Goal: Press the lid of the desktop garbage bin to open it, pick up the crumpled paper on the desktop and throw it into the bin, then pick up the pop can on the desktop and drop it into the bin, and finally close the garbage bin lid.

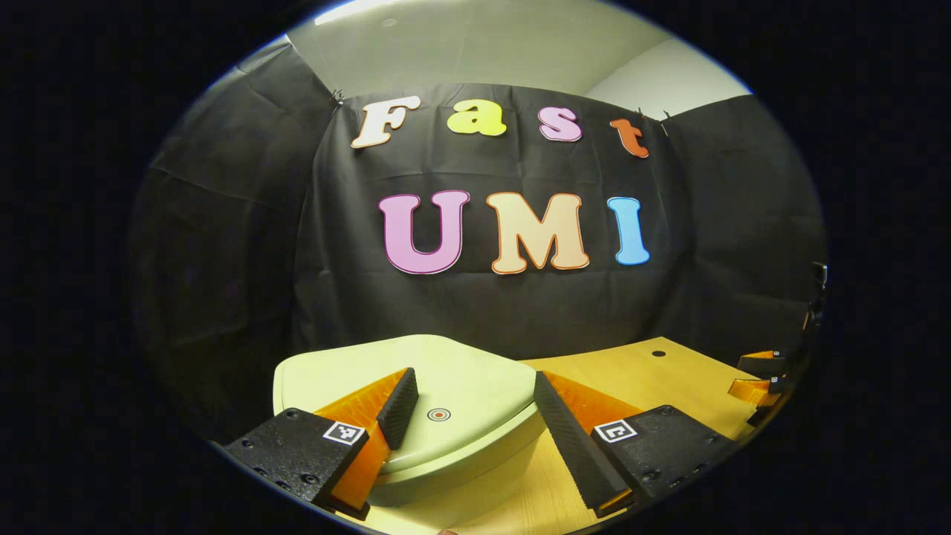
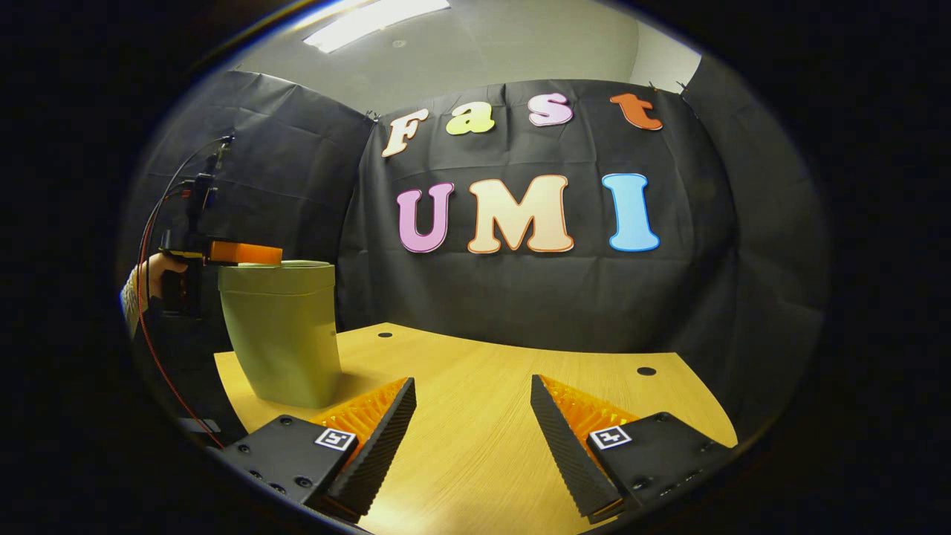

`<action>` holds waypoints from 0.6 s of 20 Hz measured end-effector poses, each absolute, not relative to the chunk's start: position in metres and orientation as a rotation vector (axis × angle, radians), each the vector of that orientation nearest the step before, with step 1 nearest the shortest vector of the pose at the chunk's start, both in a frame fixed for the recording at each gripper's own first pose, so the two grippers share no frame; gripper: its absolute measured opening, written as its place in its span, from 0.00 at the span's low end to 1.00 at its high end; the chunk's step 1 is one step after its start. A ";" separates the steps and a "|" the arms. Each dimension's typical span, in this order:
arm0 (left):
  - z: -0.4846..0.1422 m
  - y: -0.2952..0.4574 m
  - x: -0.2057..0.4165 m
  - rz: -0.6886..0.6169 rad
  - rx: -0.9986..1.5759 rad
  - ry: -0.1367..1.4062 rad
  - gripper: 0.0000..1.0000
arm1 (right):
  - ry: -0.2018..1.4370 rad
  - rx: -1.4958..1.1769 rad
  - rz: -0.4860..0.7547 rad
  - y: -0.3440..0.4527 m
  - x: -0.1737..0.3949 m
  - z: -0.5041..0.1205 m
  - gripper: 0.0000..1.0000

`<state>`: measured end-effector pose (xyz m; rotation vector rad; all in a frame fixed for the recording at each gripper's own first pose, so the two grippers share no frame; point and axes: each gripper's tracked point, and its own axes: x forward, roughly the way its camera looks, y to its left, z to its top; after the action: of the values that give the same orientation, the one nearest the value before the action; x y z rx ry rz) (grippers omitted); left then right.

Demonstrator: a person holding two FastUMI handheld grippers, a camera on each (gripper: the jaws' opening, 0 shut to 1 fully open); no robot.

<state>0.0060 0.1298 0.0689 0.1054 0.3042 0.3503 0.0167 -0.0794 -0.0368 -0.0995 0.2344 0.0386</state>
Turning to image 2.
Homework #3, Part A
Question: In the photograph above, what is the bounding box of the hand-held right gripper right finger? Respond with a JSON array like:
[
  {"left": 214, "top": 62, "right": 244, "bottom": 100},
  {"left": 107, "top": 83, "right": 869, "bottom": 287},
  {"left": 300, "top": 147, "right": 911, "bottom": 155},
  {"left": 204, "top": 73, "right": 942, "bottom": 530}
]
[{"left": 530, "top": 374, "right": 739, "bottom": 522}]

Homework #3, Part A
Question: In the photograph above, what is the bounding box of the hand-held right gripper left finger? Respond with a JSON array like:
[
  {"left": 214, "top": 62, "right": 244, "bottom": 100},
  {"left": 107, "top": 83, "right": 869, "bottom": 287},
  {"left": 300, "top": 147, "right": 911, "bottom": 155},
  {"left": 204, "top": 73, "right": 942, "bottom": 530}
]
[{"left": 219, "top": 376, "right": 417, "bottom": 522}]

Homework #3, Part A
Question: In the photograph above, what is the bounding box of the green desktop garbage bin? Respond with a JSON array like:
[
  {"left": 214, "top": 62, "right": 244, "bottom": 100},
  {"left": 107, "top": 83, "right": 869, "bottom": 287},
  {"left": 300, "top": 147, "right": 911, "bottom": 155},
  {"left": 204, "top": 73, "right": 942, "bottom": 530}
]
[{"left": 218, "top": 260, "right": 343, "bottom": 409}]

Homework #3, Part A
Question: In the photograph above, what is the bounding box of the wooden desktop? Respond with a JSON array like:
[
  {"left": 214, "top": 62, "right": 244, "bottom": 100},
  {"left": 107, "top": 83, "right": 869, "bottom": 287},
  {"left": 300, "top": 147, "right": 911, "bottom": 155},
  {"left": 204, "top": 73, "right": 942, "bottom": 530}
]
[{"left": 214, "top": 322, "right": 739, "bottom": 535}]

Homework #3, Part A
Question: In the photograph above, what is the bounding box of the black backdrop cloth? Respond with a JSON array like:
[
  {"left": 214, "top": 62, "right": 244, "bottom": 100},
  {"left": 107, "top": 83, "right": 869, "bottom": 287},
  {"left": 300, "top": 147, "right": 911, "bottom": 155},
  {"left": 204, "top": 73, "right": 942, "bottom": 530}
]
[{"left": 123, "top": 56, "right": 829, "bottom": 439}]

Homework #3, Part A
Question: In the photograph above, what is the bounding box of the ceiling light panel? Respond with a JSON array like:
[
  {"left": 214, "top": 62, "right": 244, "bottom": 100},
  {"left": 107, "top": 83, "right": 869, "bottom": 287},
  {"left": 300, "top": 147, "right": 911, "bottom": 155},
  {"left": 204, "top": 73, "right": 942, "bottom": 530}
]
[{"left": 303, "top": 0, "right": 452, "bottom": 54}]

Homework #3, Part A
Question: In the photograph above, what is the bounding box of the black cable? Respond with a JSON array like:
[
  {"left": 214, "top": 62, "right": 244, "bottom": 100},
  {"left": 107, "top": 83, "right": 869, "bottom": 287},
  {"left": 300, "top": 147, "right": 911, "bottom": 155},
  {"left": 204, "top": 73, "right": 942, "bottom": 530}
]
[{"left": 145, "top": 136, "right": 233, "bottom": 298}]

